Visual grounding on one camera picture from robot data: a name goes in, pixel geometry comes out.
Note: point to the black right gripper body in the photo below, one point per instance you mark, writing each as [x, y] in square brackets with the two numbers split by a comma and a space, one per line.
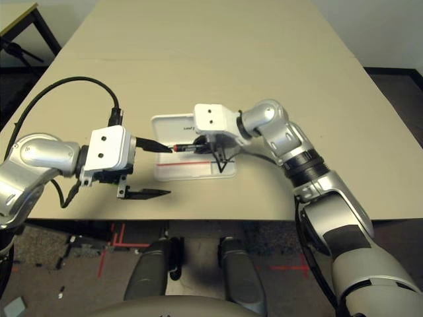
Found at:
[219, 143]

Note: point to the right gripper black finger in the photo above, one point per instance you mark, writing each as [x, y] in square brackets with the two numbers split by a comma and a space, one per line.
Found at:
[205, 151]
[204, 141]

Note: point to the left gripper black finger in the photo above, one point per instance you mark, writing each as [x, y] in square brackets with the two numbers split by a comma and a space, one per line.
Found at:
[142, 195]
[150, 145]

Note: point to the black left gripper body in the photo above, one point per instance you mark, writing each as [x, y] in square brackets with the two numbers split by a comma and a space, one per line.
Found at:
[109, 176]

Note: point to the black marker with red cap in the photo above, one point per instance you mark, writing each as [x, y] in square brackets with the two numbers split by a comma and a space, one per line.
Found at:
[186, 147]

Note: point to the white Unitree pencil case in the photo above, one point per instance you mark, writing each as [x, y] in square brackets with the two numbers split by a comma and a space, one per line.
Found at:
[185, 170]

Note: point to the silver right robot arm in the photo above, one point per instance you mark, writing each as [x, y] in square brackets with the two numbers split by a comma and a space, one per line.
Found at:
[297, 142]

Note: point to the red floor tape lines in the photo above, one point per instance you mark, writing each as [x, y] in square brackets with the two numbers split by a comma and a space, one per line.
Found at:
[101, 261]

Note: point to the silver robot torso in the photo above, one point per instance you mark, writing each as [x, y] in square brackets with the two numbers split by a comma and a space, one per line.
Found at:
[165, 308]

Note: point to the dark grey robot right leg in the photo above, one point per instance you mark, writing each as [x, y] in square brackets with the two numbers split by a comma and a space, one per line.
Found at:
[241, 277]

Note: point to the black tripod stand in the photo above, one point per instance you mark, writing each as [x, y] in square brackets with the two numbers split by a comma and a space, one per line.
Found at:
[20, 53]

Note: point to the small grey box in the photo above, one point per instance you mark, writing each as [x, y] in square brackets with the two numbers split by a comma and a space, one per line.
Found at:
[15, 306]

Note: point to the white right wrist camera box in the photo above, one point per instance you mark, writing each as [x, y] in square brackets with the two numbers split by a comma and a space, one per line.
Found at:
[211, 119]

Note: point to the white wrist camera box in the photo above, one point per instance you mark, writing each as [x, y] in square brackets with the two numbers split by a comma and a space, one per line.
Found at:
[105, 148]
[211, 119]

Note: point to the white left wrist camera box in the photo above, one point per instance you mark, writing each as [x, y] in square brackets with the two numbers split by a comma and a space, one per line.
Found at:
[105, 148]

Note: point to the tan side table black frame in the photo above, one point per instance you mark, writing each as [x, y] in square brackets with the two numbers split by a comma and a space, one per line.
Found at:
[16, 20]

